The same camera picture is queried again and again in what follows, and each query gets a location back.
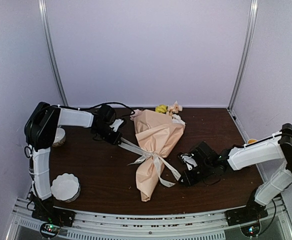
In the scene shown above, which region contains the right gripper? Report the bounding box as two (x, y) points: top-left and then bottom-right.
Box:
(178, 162), (214, 188)

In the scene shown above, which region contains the white ribbon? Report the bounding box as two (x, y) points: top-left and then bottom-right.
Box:
(118, 138), (181, 188)

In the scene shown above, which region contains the yellow fake flower stem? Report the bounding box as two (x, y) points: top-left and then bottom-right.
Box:
(155, 104), (168, 114)

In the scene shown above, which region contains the small white bowl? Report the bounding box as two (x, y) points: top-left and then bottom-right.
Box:
(52, 127), (66, 148)

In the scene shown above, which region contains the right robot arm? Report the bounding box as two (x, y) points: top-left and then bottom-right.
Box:
(178, 123), (292, 221)

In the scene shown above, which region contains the left aluminium frame post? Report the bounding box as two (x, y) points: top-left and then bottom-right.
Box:
(38, 0), (69, 106)

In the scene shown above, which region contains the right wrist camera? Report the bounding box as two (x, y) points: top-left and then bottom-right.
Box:
(178, 153), (198, 171)

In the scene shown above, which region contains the front aluminium rail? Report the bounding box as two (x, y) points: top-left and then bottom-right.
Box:
(5, 197), (292, 240)

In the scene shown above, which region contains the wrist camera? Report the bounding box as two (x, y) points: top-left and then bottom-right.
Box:
(109, 118), (126, 132)
(178, 153), (198, 171)

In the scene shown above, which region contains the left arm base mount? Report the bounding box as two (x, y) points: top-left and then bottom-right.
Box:
(29, 193), (76, 227)

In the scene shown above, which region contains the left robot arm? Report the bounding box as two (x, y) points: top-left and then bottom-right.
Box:
(24, 101), (124, 201)

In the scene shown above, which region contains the aluminium corner frame post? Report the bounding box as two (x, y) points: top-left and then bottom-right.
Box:
(227, 0), (259, 112)

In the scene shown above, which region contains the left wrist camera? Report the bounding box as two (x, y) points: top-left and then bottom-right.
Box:
(109, 118), (126, 132)

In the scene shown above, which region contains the white patterned mug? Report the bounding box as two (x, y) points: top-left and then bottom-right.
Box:
(247, 138), (258, 145)

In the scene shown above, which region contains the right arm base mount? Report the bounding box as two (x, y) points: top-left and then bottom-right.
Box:
(225, 193), (268, 238)

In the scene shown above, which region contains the white scalloped dish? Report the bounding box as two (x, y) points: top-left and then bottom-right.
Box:
(50, 172), (81, 203)

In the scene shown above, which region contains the peach fake flower stem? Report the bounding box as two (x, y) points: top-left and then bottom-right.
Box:
(166, 101), (183, 116)

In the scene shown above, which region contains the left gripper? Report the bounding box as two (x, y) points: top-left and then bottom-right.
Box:
(93, 124), (122, 145)

